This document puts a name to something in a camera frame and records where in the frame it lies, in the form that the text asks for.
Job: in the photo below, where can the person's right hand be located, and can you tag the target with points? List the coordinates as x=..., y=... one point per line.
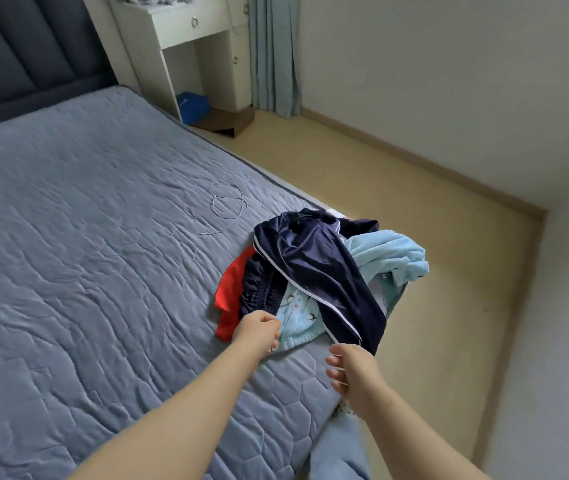
x=362, y=377

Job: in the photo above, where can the person's left hand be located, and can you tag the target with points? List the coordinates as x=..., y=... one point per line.
x=254, y=335

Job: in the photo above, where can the person's right thumb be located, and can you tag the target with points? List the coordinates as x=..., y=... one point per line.
x=343, y=349

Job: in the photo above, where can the person's right middle finger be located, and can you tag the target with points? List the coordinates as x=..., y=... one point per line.
x=337, y=374

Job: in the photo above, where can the person's left thumb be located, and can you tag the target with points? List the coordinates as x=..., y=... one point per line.
x=267, y=316

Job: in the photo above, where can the navy trousers with white piping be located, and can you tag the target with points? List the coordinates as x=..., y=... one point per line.
x=309, y=259

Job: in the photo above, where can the person's right forearm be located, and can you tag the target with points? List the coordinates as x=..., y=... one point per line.
x=414, y=439

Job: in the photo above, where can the person's left forearm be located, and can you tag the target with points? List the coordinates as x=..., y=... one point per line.
x=174, y=419

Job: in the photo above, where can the light blue bird-print garment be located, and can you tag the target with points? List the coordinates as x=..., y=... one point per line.
x=300, y=314

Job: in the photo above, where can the red garment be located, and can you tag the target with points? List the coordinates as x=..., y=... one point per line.
x=232, y=294

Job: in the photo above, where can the person's light blue trousers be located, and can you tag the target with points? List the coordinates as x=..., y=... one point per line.
x=337, y=449

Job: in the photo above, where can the light blue fleece garment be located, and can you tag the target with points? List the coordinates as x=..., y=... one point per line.
x=389, y=259

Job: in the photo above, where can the grey-blue quilted bedspread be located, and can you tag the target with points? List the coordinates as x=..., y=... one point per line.
x=114, y=274

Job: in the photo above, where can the brown cardboard box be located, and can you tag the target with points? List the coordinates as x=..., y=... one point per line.
x=227, y=122

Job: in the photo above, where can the wooden baseboard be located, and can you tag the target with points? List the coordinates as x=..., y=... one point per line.
x=424, y=162

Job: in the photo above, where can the blue bag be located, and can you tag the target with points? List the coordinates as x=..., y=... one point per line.
x=192, y=107

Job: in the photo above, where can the light blue curtain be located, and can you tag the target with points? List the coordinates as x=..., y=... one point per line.
x=272, y=52

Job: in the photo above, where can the white desk with drawers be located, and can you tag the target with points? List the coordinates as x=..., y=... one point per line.
x=189, y=49

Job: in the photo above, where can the dark blue padded headboard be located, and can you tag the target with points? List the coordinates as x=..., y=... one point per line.
x=19, y=49

